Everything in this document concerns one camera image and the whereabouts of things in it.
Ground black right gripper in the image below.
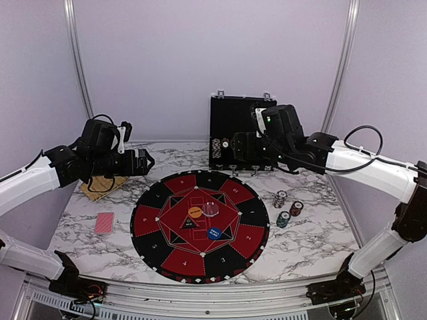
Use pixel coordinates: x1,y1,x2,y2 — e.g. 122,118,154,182
231,133,292,166

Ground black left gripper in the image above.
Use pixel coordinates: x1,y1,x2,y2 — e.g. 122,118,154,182
88,149,154,177

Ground blue cream 10 chip stack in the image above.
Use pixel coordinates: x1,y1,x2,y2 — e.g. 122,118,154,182
273,190,288,209

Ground orange big blind button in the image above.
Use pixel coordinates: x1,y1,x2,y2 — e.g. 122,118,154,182
188,207,203,219

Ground clear acrylic dealer button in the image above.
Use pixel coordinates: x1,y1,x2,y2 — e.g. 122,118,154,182
201,201,220,217

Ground black triangular all-in marker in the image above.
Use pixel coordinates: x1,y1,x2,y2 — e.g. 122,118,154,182
180,217,198,229

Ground blue green 50 chip stack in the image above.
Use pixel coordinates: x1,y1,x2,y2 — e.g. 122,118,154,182
276,211,291,228

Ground blue small blind button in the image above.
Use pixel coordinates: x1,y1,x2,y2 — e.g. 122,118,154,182
207,227,222,241

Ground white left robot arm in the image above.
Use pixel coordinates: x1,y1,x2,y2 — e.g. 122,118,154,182
1,145,155,297

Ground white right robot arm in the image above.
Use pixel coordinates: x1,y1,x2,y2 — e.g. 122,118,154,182
231,132,426,299

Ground cream blue chips in case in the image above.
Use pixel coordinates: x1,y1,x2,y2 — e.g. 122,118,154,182
211,139,222,159

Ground black chip carrying case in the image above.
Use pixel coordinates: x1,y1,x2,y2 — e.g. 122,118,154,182
208,91,277,172

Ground woven bamboo tray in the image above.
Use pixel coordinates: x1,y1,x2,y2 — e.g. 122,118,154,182
80,176,129,202

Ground red playing card deck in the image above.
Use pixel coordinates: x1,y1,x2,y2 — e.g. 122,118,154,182
94,212,114,235

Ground black orange 100 chip stack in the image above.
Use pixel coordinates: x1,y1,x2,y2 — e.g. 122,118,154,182
290,201,304,217

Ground round red black poker mat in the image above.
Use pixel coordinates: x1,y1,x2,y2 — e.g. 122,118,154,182
130,170,270,284

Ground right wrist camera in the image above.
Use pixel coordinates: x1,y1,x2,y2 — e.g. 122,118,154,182
252,107,267,132

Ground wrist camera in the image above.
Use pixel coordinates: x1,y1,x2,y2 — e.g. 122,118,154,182
111,121,133,154
252,107,267,132

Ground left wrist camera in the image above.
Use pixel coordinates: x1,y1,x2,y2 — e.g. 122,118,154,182
111,121,133,154

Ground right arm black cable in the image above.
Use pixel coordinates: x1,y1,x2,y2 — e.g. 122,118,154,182
325,125,384,174

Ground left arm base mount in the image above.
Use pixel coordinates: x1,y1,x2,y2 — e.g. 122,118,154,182
49,265,107,304

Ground right aluminium frame post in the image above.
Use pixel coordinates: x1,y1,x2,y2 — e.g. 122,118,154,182
321,0,360,133

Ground aluminium frame post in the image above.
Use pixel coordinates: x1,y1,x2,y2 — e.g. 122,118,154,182
321,0,360,133
64,0,94,119

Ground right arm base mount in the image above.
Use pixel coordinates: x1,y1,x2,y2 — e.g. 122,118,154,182
306,269,366,305

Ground left aluminium frame post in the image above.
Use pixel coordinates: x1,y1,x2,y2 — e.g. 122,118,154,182
64,0,94,119

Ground aluminium front rail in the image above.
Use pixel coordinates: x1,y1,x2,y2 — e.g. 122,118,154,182
11,269,402,319

